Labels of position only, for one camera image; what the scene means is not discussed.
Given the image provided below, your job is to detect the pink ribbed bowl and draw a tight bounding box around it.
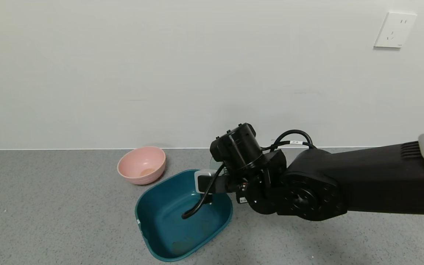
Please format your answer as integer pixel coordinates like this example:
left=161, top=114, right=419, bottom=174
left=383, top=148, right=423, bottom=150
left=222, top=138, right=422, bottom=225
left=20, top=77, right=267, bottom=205
left=117, top=146, right=166, bottom=185

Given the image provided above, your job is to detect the teal plastic basin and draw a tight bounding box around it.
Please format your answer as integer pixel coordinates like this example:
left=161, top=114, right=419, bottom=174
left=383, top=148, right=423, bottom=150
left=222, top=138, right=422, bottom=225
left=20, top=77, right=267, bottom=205
left=135, top=169, right=233, bottom=262

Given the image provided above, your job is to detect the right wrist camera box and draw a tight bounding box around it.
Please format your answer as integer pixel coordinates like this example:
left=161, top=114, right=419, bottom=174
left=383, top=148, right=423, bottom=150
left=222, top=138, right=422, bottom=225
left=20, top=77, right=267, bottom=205
left=195, top=169, right=228, bottom=194

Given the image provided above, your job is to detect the black camera cable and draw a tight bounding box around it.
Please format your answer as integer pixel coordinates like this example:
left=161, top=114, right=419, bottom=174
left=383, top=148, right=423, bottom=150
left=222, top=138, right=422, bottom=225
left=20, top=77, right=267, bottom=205
left=181, top=164, right=227, bottom=220

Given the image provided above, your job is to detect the black labelled arm cable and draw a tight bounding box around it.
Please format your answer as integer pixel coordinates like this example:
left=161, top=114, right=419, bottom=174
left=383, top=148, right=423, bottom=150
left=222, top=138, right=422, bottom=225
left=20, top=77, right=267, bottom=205
left=269, top=130, right=316, bottom=152

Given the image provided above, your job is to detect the white wall socket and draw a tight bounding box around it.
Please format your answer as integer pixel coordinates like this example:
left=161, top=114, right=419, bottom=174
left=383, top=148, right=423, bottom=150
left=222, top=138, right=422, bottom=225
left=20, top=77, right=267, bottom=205
left=374, top=12, right=417, bottom=49

